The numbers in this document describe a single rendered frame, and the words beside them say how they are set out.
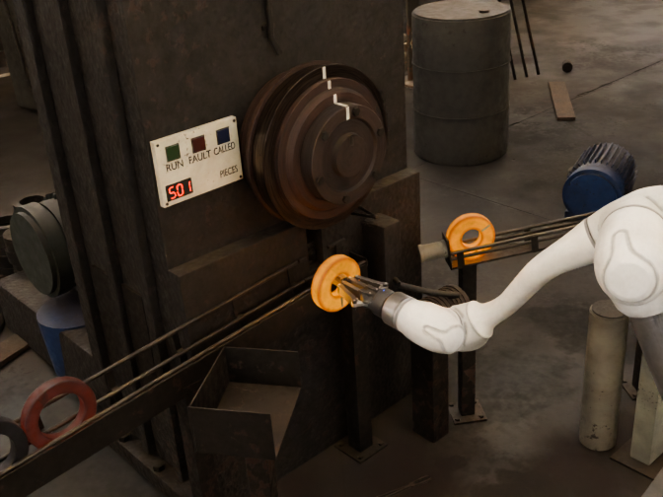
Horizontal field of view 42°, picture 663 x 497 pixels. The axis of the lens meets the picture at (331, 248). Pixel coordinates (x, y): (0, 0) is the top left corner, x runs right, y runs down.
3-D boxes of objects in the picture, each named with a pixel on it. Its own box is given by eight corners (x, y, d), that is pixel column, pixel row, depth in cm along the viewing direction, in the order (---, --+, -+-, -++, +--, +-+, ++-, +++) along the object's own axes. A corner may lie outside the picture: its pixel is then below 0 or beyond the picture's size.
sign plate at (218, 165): (160, 206, 227) (149, 141, 219) (239, 177, 242) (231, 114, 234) (165, 208, 225) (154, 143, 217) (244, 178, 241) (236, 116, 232)
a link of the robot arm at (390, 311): (419, 322, 219) (403, 314, 223) (420, 293, 214) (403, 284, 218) (396, 338, 214) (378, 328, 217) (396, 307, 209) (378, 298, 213)
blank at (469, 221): (463, 264, 285) (466, 269, 282) (436, 233, 278) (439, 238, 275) (501, 235, 282) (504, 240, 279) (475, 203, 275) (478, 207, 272)
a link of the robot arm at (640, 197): (585, 203, 188) (579, 229, 177) (662, 162, 179) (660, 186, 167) (618, 249, 190) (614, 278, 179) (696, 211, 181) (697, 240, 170)
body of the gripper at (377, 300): (380, 325, 217) (354, 312, 223) (403, 313, 222) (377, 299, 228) (380, 301, 213) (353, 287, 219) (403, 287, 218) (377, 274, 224)
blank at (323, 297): (307, 269, 224) (316, 273, 222) (349, 245, 233) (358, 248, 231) (313, 317, 233) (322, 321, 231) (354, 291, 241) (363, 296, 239)
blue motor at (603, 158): (556, 228, 438) (560, 165, 422) (582, 186, 482) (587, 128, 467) (619, 237, 425) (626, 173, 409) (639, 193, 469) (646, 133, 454)
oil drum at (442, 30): (394, 153, 548) (389, 10, 508) (454, 128, 583) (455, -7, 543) (467, 175, 508) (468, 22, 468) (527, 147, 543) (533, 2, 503)
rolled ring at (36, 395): (86, 367, 210) (79, 362, 212) (15, 406, 200) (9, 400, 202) (105, 424, 219) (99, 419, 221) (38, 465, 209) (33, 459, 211)
